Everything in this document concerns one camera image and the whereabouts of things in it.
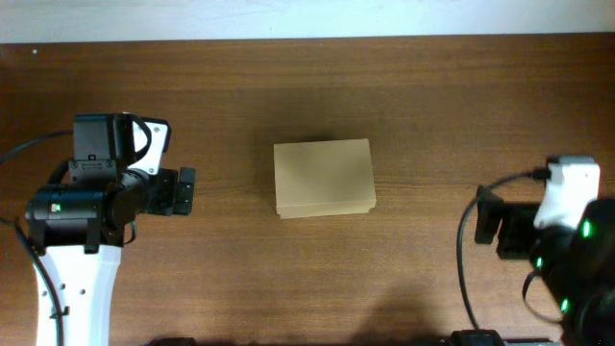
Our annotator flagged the brown cardboard box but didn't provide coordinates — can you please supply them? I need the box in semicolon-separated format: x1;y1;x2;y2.
274;138;377;219

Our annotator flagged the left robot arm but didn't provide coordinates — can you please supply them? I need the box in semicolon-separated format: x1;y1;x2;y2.
20;112;196;345

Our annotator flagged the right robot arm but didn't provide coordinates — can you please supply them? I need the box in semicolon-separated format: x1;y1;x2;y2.
475;186;614;345

